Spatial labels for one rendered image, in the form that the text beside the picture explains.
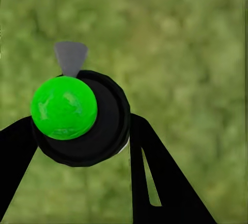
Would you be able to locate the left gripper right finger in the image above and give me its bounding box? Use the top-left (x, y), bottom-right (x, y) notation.
top-left (129, 113), bottom-right (216, 224)

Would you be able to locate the pesticide atomizer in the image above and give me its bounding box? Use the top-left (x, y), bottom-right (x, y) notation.
top-left (30, 40), bottom-right (131, 167)

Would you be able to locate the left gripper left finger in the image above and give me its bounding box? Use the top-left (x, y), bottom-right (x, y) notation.
top-left (0, 116), bottom-right (39, 222)

